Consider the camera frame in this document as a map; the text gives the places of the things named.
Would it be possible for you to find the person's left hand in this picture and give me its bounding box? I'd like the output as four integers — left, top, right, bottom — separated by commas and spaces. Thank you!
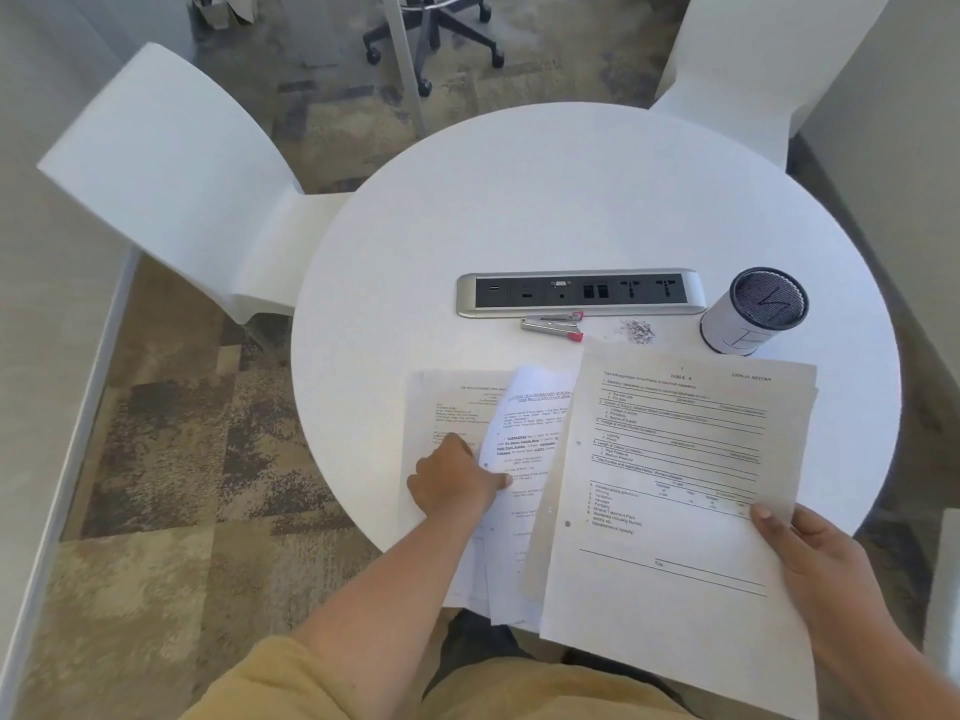
406, 432, 516, 523

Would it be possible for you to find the person's left shoe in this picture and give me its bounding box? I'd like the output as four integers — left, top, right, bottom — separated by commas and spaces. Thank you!
423, 608, 540, 695

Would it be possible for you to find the black swivel office chair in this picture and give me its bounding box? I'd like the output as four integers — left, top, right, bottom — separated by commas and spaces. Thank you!
363, 0, 505, 97

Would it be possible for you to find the silver stapler with pink ends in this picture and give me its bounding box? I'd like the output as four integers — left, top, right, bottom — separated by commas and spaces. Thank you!
521, 310, 586, 344

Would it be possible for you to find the silver table power socket strip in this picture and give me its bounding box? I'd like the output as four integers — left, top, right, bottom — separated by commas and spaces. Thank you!
455, 267, 707, 320

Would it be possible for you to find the person's right hand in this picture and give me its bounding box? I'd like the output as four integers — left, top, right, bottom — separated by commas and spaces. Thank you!
749, 503, 899, 655

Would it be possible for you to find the person's right shoe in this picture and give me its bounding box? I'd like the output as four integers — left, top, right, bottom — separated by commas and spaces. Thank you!
560, 646, 688, 706

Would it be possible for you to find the white plastic chair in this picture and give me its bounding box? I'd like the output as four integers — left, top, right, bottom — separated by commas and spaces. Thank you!
648, 0, 895, 173
37, 42, 354, 327
922, 509, 960, 683

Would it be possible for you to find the person's shoe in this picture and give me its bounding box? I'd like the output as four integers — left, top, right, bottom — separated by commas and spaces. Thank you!
423, 608, 540, 695
560, 646, 688, 706

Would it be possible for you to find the white wrapped mesh pen holder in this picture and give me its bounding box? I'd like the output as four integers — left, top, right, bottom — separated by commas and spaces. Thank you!
699, 267, 811, 359

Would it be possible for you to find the small cardboard box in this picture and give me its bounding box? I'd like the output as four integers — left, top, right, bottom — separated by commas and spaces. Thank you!
191, 0, 258, 31

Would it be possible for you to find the long white table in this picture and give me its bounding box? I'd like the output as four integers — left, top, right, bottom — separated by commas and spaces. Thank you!
378, 0, 429, 140

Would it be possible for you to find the printed paper stack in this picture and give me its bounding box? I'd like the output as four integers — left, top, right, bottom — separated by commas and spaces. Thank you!
403, 369, 519, 610
521, 335, 820, 720

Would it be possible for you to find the person's left forearm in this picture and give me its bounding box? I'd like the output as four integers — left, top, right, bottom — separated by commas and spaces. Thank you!
288, 505, 496, 720

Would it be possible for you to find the person's yellow shirt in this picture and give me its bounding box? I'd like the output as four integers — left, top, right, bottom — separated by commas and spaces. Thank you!
179, 635, 703, 720

